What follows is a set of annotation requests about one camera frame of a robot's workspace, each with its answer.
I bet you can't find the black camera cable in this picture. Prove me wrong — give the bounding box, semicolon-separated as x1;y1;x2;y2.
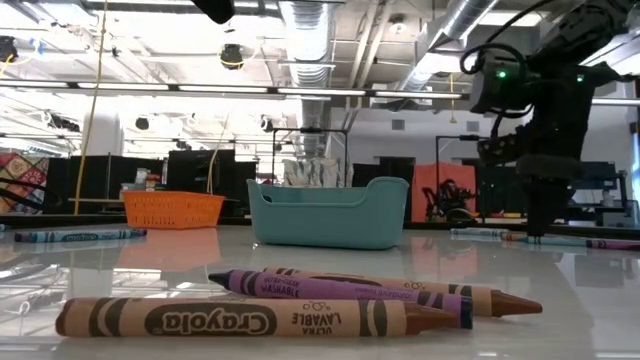
458;0;557;121

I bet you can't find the black computer monitor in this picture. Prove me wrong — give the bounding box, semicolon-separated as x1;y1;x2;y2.
580;160;619;192

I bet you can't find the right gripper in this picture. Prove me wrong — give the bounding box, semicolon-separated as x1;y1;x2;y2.
476;63;624;236

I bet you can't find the purple crayon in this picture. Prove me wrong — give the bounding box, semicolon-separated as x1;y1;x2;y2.
585;238;640;251
207;268;474;330

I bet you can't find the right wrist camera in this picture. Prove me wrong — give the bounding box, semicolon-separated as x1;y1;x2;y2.
469;49;530;117

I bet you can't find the white crumpled plastic cover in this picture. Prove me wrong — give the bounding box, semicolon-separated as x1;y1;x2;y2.
281;157;354;189

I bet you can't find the yellow cable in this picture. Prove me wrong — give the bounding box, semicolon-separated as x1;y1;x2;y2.
206;113;232;196
73;0;110;216

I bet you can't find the orange partition panel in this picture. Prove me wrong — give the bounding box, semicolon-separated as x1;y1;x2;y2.
410;162;478;224

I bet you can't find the yellow hanging cord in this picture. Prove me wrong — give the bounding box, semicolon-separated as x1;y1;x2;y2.
448;72;459;125

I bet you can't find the black ceiling device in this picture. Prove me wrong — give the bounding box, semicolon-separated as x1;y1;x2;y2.
0;35;19;64

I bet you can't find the black round hanging device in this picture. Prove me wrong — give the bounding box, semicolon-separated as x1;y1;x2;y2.
218;43;246;71

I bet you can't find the long white light bar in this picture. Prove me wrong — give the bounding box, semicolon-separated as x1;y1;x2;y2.
77;82;171;92
592;97;640;107
276;87;367;97
177;84;270;94
374;90;462;100

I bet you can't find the colourful patterned quilt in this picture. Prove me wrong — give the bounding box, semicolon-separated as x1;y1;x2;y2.
0;152;50;216

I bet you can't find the teal crayon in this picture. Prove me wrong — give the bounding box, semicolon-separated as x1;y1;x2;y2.
13;228;147;244
517;234;592;248
449;227;509;238

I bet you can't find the orange plastic basket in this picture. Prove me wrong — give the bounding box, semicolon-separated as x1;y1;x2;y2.
122;190;227;231

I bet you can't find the teal plastic bin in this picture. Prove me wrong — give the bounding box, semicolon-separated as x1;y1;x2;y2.
246;175;411;252

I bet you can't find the gray equipment box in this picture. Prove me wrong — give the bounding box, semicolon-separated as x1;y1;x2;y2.
602;198;640;229

